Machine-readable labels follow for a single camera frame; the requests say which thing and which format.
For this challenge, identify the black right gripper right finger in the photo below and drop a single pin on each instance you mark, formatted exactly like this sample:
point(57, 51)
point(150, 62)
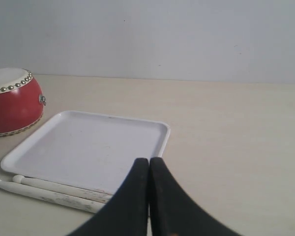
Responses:
point(173, 212)

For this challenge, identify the small red drum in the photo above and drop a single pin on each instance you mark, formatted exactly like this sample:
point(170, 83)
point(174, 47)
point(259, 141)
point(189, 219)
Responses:
point(21, 101)

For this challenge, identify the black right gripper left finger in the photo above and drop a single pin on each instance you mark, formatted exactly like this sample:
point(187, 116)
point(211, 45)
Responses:
point(126, 213)

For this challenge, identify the white plastic tray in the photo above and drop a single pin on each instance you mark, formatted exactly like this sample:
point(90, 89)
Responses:
point(87, 150)

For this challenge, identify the white wooden drumstick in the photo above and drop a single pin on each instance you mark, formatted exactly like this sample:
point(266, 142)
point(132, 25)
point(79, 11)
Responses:
point(64, 189)
point(51, 196)

